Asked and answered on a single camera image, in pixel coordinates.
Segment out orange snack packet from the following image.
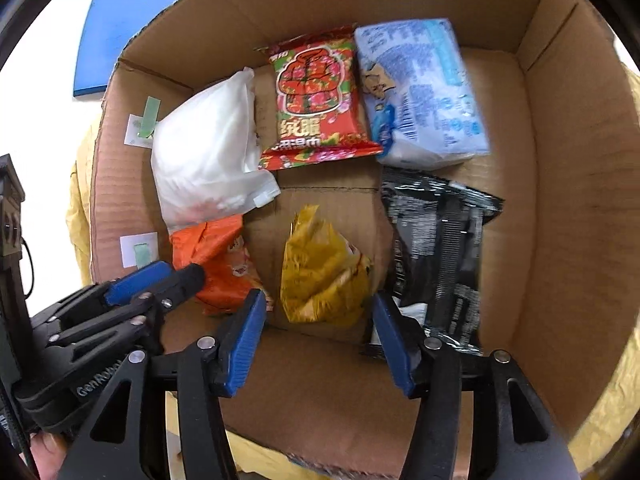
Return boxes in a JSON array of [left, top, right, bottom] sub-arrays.
[[169, 214, 273, 316]]

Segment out white soft pouch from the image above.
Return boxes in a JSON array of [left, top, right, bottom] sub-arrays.
[[151, 67, 280, 233]]

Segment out yellow snack packet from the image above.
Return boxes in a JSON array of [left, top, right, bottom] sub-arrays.
[[280, 205, 372, 328]]

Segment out red snack packet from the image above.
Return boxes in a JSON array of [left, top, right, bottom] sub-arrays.
[[260, 25, 382, 171]]

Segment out black snack packet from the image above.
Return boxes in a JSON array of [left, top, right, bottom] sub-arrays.
[[381, 167, 503, 356]]

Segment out light blue tissue pack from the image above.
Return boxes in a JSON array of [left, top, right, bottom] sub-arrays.
[[354, 18, 490, 170]]

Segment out yellow tablecloth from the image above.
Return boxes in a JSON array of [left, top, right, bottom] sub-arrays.
[[89, 49, 639, 478]]

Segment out blue foam mat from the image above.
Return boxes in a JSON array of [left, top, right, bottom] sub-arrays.
[[73, 0, 177, 98]]

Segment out open cardboard box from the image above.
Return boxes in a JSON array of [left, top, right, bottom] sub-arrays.
[[91, 0, 639, 478]]

